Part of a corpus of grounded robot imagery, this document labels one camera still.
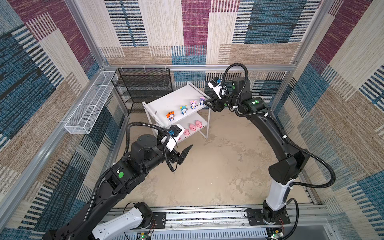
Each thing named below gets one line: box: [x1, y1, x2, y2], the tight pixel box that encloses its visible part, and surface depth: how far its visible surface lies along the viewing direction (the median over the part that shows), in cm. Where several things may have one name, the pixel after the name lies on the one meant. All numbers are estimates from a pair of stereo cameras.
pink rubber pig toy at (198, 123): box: [195, 120, 203, 128], surface depth 91 cm
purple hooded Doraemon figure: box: [199, 96, 206, 106], surface depth 76 cm
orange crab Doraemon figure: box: [166, 110, 176, 122], surface depth 70 cm
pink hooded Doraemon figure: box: [190, 100, 198, 110], surface depth 74 cm
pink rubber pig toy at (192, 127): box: [189, 123, 196, 132], surface depth 89 cm
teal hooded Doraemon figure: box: [179, 105, 189, 115], surface depth 73 cm
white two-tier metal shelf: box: [142, 81, 211, 143], surface depth 79 cm
